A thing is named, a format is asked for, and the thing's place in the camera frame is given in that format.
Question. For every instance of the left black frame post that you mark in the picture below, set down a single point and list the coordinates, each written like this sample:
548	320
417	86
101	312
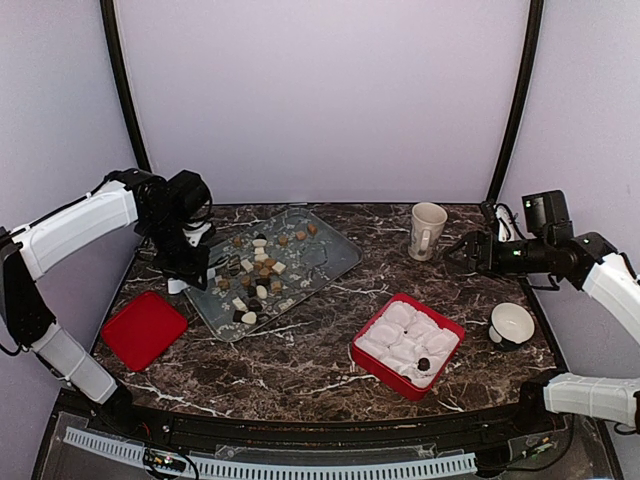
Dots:
120	73

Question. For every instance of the white paper cup liners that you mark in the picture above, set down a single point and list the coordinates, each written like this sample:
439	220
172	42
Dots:
405	340

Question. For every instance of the white swirl chocolate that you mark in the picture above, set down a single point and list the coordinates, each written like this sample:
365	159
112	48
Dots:
261	292

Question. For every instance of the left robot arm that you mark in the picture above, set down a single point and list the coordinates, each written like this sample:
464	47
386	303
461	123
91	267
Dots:
32	251

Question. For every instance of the glass floral serving tray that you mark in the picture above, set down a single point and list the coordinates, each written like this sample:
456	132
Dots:
269	254

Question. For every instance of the dark chocolate piece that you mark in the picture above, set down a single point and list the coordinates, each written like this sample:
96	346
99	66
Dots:
424	364

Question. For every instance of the white black bowl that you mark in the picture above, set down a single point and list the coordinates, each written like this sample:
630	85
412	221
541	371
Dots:
510	326

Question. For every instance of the black frame post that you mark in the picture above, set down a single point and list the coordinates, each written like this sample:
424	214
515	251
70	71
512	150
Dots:
120	73
521	90

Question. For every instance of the right black frame post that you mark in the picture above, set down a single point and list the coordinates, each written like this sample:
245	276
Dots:
521	90

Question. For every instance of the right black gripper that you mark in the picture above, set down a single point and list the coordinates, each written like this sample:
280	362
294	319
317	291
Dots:
476	240

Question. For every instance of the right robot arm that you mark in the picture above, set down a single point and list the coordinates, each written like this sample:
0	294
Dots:
599	287

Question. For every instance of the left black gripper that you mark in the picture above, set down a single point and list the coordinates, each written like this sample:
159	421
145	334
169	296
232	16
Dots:
191	270

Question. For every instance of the red tin box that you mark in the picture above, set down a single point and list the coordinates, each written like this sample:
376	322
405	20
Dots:
407	347

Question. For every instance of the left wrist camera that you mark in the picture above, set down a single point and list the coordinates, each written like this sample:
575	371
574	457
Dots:
195	234

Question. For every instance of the black front rail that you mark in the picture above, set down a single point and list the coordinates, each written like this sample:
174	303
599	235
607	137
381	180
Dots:
348	412

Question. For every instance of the cream ceramic mug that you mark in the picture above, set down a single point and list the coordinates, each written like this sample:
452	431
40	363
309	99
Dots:
427	224

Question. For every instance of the white cable duct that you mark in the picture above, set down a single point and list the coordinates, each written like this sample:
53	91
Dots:
253	463

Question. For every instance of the red tin lid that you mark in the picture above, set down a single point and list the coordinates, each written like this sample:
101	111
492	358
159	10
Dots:
143	330

